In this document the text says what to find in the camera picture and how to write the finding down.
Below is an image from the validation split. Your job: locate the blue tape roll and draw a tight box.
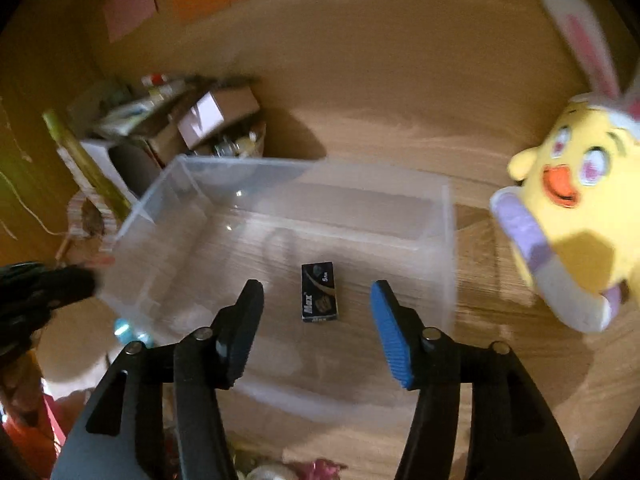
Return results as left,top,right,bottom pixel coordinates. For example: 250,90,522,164
113,318,155,348

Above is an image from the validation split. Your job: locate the pink plastic hair clip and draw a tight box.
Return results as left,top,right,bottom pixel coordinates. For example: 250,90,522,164
288,458,347,480

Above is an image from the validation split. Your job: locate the small black box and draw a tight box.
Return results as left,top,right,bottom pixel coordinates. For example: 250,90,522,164
300,261,338,323

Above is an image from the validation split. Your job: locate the red envelope packet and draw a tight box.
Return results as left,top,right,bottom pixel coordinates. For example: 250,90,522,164
1,391,70,479

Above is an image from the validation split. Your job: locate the white folded paper letter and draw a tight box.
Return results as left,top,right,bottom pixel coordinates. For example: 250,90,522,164
80,139,160,203

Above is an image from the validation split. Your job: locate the yellow chick bunny plush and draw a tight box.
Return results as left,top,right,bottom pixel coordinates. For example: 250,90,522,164
489,0,639,334

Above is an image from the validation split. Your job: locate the stack of books papers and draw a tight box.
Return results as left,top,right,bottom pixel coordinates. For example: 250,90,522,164
67,72,212,166

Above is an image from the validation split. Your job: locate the small white cardboard box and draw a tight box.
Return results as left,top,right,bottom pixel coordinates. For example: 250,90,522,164
177,87,260,150

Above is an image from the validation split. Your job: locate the translucent plastic storage bin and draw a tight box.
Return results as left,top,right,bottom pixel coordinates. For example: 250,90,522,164
100,156,457,427

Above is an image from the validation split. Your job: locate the pink paper note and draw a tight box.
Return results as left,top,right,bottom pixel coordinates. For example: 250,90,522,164
102,0,157,42

